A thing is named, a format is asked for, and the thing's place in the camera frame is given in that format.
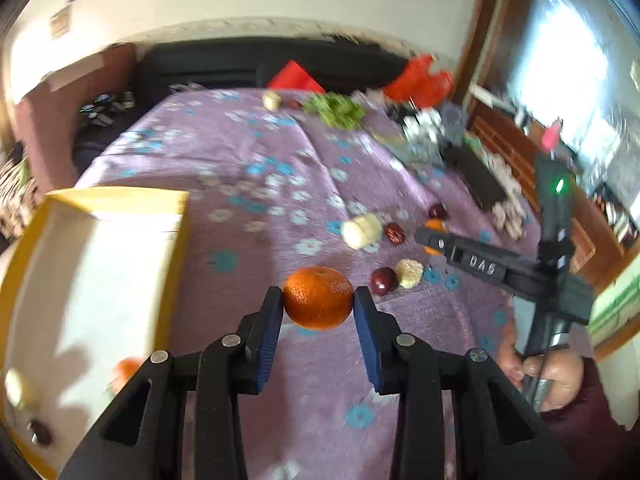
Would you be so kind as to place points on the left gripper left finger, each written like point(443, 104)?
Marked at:
point(260, 333)

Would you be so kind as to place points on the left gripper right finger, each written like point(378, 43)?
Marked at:
point(377, 332)

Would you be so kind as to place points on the person's right hand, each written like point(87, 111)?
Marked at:
point(563, 368)

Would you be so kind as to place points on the small corn cob piece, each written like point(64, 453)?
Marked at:
point(409, 273)

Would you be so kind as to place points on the white work gloves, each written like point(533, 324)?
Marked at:
point(508, 212)

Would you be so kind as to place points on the wooden cabinet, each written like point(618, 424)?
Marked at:
point(598, 258)

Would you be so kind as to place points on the red jujube date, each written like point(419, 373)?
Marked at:
point(394, 233)

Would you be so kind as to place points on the large corn cob piece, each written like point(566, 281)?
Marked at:
point(362, 231)

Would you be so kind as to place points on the black smartphone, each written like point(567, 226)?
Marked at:
point(482, 185)

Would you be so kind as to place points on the small orange mandarin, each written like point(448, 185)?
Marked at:
point(437, 227)

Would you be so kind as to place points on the pink water bottle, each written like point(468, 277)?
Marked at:
point(551, 137)

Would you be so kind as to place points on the purple floral tablecloth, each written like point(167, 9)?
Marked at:
point(269, 194)

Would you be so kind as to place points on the yellow white cardboard tray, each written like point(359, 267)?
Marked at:
point(92, 281)

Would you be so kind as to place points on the grey slotted spatula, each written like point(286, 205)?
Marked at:
point(454, 121)

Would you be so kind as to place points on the white garlic bunch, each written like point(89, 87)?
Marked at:
point(425, 125)

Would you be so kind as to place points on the green lettuce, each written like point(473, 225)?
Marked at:
point(336, 110)

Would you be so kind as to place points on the far corn cob piece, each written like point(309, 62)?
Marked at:
point(271, 100)

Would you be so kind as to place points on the red plastic bag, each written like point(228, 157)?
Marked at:
point(417, 83)

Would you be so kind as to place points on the corn cob piece in tray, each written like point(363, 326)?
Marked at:
point(21, 394)

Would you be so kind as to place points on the black leather sofa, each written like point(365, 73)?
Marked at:
point(336, 63)

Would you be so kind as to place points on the patterned blanket bed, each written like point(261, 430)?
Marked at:
point(20, 197)

